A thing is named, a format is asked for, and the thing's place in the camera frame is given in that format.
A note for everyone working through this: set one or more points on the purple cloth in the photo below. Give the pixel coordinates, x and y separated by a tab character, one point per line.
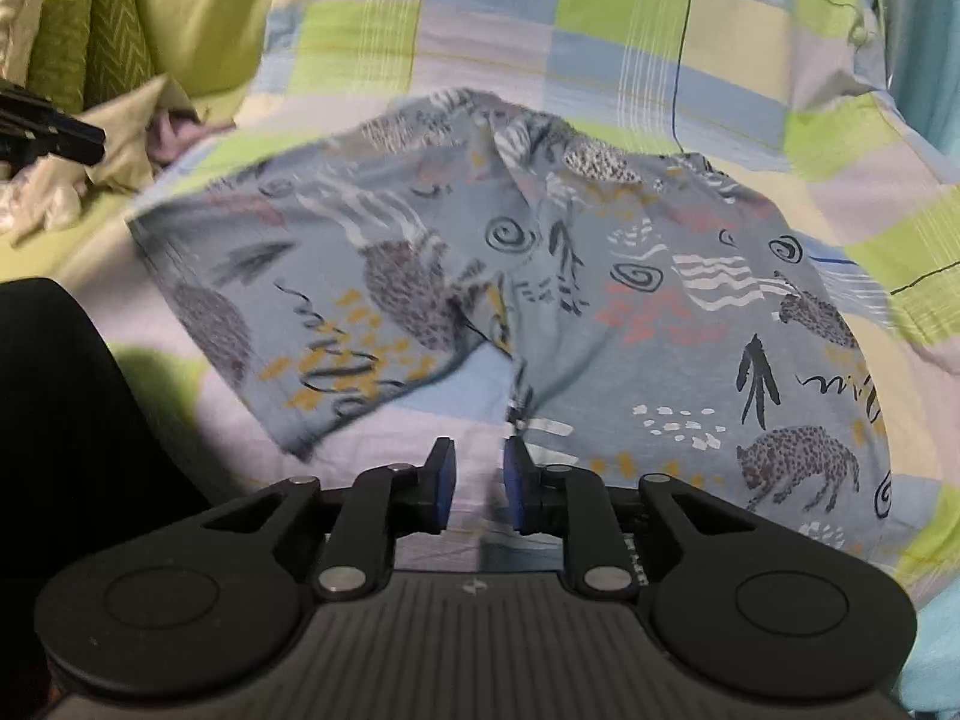
176	136

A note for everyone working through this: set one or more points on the cream pillow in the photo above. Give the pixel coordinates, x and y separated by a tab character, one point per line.
19	15

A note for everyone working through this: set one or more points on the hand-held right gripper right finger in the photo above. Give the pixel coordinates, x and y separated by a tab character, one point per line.
514	486

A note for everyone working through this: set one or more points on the crumpled pale cloth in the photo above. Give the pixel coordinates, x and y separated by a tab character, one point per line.
127	150

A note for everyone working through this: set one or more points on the plaid bed sheet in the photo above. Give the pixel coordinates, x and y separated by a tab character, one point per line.
600	22

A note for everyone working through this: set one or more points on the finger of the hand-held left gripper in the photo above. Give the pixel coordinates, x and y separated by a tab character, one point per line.
52	136

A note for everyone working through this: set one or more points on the teal curtain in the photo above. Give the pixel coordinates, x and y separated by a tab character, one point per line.
919	30

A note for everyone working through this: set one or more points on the green zigzag pillow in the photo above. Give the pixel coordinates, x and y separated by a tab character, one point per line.
90	37

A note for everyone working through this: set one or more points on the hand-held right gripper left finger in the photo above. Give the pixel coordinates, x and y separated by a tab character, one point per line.
444	486

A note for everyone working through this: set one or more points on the blue-grey printed pants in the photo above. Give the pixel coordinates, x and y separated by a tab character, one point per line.
585	292

